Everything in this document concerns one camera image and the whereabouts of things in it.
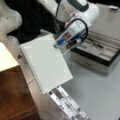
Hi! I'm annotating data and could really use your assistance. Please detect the black pen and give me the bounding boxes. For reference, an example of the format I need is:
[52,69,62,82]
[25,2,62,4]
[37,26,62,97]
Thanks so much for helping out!
[88,38,104,49]

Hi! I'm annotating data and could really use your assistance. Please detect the brown wooden shelf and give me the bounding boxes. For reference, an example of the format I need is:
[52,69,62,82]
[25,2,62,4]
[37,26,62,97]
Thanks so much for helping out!
[0,42,40,120]

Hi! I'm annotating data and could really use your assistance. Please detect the metal binder clips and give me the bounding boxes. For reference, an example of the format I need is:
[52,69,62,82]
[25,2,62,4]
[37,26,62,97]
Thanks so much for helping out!
[48,86,91,120]

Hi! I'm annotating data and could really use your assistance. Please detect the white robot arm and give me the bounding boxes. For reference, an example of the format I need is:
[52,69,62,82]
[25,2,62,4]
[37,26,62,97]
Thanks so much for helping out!
[38,0,99,51]

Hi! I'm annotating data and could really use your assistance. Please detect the black lidded drawer box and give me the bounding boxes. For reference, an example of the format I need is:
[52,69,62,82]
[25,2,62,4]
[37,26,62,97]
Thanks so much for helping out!
[70,3,120,76]

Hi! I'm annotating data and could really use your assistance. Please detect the white and blue gripper body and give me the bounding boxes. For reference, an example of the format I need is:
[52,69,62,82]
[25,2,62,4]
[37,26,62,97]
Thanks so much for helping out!
[54,19,88,53]

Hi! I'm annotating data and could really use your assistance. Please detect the white spiral notebook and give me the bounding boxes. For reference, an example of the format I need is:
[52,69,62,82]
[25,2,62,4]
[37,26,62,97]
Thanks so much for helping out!
[20,34,73,93]

